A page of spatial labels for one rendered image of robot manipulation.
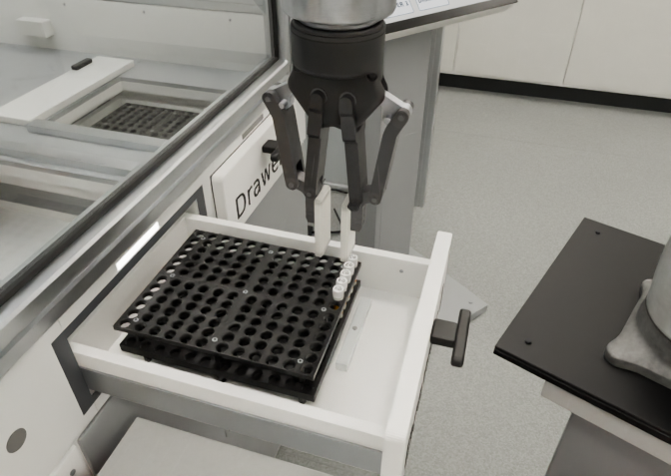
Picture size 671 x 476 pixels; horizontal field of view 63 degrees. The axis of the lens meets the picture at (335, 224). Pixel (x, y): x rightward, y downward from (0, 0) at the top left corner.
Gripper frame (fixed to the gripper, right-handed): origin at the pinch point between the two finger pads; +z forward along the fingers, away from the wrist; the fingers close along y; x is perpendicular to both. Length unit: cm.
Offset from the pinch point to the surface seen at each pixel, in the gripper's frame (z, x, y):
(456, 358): 8.7, 5.7, -14.0
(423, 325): 7.0, 4.1, -10.4
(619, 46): 63, -280, -72
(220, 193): 9.9, -14.7, 21.5
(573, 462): 42, -9, -34
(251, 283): 10.1, 0.9, 9.7
